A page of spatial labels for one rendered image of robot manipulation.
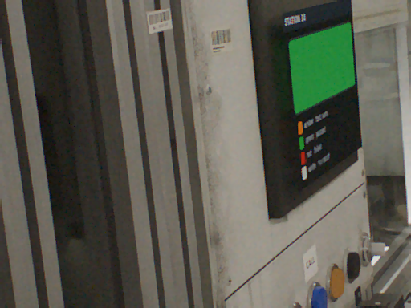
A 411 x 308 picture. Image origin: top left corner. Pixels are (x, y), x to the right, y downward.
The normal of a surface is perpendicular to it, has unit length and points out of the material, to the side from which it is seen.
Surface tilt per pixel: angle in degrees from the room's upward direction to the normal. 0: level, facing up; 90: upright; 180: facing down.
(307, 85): 90
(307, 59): 90
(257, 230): 90
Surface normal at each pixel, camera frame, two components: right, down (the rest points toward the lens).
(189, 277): -0.37, 0.21
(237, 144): 0.93, -0.02
